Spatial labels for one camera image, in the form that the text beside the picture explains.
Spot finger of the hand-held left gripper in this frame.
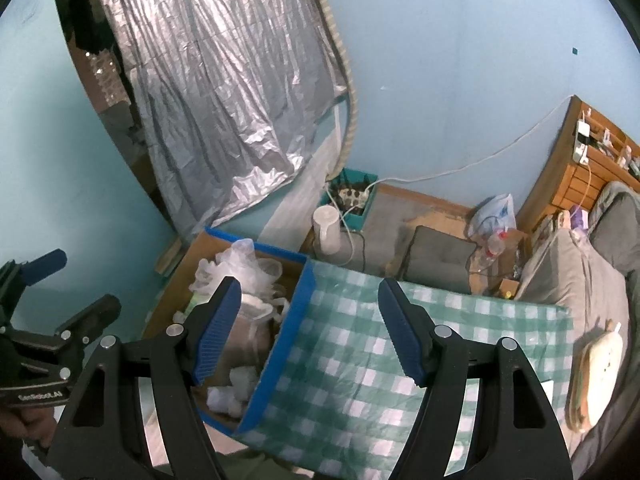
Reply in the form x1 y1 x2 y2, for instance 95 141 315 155
7 294 122 357
0 249 68 311

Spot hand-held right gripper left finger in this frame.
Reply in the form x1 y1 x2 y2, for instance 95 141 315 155
47 276 243 480

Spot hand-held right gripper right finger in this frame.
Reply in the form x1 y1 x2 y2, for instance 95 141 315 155
377 278 573 480

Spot small white cloth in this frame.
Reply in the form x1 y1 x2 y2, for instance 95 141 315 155
207 366 261 417

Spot cardboard box with blue rim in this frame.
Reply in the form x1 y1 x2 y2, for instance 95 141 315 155
142 226 316 436

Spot white bath pouf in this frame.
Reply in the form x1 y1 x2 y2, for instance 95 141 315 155
192 240 283 311

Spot person's left hand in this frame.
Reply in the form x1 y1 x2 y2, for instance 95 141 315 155
0 404 61 448

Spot green checked tablecloth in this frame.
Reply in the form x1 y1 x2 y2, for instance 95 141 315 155
235 259 573 478

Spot grey seat cushion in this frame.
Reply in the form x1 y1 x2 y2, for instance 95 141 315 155
397 225 481 295

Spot wooden board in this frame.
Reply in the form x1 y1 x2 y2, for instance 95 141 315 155
154 237 183 276

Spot grey floor rug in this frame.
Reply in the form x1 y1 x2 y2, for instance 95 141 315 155
345 187 476 281

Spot teal storage box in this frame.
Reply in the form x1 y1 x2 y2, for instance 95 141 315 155
320 167 379 233

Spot clear plastic bottle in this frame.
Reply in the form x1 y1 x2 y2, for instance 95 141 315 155
472 230 508 273

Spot small brown cardboard box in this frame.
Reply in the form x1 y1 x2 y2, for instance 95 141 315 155
487 230 533 301

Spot white plastic bag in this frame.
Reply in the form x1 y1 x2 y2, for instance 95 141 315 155
467 193 517 241

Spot grey-brown bed cover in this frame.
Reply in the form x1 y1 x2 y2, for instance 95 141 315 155
515 230 640 471

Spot wooden headboard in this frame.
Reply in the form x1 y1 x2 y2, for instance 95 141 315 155
515 95 640 241

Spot silver foil curtain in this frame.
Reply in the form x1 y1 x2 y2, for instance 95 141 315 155
87 0 351 233

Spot grey pillow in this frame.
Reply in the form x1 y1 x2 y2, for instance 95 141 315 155
590 182 640 271

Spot dark hanging clothes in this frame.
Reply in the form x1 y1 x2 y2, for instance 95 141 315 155
52 0 133 131

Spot black cable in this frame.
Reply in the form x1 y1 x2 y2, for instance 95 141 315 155
345 230 369 271

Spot long white cable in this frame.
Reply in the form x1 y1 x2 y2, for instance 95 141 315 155
367 94 576 186

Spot beige ribbed hose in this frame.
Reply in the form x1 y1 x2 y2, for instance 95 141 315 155
309 0 363 171

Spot white charging cable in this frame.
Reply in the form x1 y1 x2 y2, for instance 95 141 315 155
575 160 594 211

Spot white wall-hung power strip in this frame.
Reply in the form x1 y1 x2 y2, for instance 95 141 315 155
575 120 592 163

